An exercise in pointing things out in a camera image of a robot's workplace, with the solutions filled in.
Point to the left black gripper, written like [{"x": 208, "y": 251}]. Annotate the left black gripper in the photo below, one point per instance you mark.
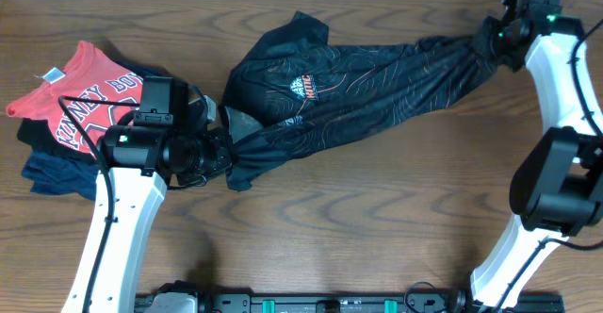
[{"x": 218, "y": 138}]

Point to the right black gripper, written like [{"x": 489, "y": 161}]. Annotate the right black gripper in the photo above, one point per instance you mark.
[{"x": 491, "y": 27}]

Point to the black orange-patterned jersey shirt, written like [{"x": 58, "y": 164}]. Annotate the black orange-patterned jersey shirt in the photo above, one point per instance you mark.
[{"x": 294, "y": 94}]

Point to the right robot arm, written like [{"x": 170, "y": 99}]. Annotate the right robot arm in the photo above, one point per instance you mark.
[{"x": 557, "y": 190}]

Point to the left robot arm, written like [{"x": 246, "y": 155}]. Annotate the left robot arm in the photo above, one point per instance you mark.
[{"x": 163, "y": 142}]

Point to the red printed folded t-shirt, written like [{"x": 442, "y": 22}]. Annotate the red printed folded t-shirt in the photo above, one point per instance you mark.
[{"x": 91, "y": 79}]

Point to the navy blue folded t-shirt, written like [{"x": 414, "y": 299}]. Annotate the navy blue folded t-shirt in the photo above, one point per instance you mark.
[{"x": 52, "y": 175}]

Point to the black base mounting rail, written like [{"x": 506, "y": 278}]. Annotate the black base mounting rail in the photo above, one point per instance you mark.
[{"x": 330, "y": 303}]

